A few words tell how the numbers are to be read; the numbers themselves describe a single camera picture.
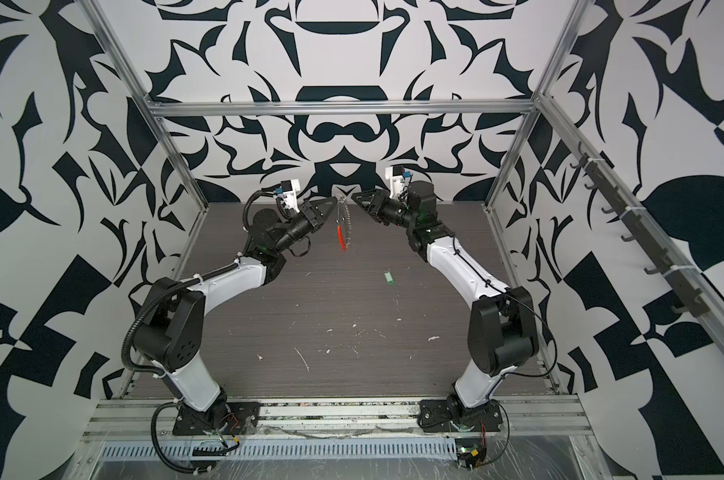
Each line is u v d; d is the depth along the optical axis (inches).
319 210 29.6
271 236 26.1
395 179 29.3
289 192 29.3
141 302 35.9
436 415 29.2
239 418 29.0
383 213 28.0
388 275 39.4
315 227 28.2
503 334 18.0
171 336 18.5
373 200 28.2
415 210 25.7
